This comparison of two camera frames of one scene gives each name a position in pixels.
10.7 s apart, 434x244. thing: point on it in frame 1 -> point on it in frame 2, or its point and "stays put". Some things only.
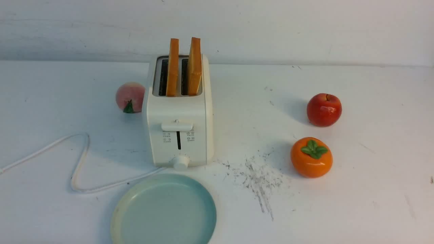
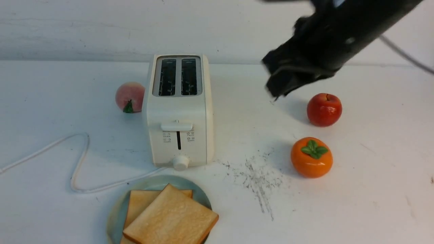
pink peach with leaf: x=130 y=97 stays put
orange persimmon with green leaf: x=311 y=157 stays put
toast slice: x=195 y=71 -> x=172 y=217
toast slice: x=172 y=87 -> x=138 y=199
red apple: x=324 y=110 stays put
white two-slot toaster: x=180 y=126 stays put
